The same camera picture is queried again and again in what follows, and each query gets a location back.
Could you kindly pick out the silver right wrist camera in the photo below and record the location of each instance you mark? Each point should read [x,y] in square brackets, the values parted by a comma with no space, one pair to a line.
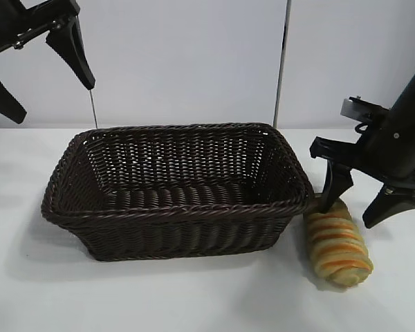
[347,107]

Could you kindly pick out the long striped twisted bread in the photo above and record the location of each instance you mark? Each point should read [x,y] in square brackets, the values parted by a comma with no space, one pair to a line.
[335,249]

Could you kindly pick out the thick grey background pole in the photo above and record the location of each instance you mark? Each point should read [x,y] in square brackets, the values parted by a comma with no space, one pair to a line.
[281,69]

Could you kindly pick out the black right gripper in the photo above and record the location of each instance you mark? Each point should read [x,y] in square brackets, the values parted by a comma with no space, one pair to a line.
[401,159]

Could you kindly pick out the thin grey background rod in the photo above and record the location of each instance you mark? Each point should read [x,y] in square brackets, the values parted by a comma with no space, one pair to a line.
[93,109]

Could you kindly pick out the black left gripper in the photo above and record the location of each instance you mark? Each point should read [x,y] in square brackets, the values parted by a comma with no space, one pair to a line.
[20,20]

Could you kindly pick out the black right camera bracket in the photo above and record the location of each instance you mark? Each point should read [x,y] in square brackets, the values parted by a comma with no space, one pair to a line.
[370,107]

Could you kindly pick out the dark brown wicker basket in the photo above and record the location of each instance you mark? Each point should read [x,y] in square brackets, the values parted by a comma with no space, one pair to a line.
[176,228]

